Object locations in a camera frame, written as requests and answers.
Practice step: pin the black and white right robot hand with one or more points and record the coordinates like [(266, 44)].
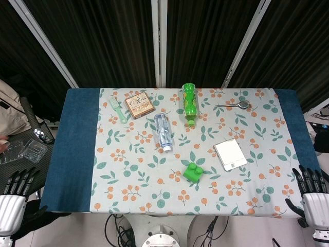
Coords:
[(317, 208)]

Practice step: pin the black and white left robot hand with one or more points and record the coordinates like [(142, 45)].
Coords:
[(11, 213)]

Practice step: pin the silver digital kitchen scale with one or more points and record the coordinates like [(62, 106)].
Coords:
[(230, 153)]

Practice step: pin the green toy building block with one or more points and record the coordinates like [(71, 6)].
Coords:
[(192, 173)]

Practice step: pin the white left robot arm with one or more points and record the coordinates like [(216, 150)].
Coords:
[(4, 241)]

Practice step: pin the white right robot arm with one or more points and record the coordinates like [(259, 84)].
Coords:
[(321, 239)]

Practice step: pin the clear plastic tray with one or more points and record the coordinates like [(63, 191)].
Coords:
[(33, 150)]

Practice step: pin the black bag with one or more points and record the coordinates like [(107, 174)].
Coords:
[(322, 139)]

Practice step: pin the blue table cover cloth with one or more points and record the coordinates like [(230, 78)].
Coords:
[(72, 144)]

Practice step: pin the beige bag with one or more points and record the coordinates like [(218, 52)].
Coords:
[(11, 108)]

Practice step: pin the metal strainer spoon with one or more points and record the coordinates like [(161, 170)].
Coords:
[(242, 104)]

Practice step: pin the light green comb brush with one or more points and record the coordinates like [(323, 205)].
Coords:
[(118, 109)]

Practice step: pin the white robot torso base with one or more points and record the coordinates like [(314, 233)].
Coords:
[(160, 231)]

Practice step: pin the floral orange-fruit tablecloth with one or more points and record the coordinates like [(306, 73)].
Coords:
[(164, 193)]

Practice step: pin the green plastic drink bottle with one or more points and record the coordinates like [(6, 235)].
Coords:
[(189, 103)]

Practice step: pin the brown printed cardboard box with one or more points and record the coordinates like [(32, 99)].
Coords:
[(140, 106)]

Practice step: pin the clear plastic water bottle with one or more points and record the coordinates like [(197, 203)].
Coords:
[(163, 131)]

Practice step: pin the black curtain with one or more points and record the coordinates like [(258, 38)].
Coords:
[(115, 38)]

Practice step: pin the white frame post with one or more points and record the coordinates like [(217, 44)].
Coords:
[(43, 41), (246, 43), (159, 43)]

